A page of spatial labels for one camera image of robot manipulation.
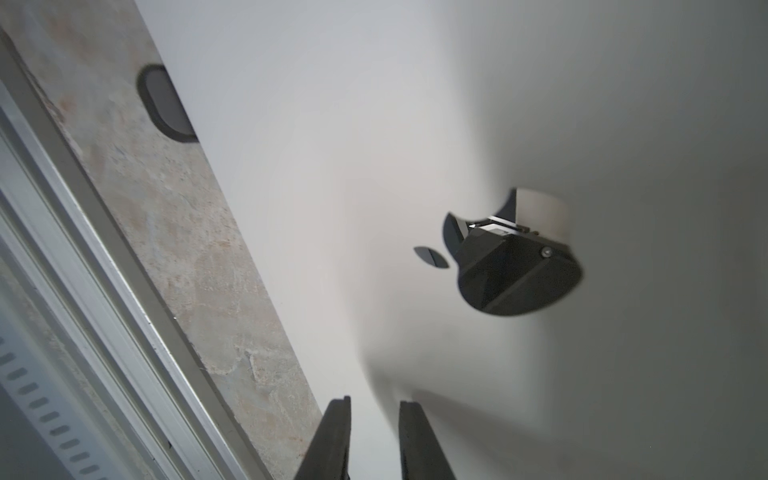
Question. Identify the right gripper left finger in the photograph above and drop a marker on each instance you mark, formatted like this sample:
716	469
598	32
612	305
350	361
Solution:
327	456

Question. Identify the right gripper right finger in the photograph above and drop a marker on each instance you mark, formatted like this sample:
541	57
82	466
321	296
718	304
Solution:
421	455

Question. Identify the silver laptop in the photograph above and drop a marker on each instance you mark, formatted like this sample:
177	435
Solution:
342	133

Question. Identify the aluminium mounting rail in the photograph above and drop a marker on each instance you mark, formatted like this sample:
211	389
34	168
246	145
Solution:
89	351

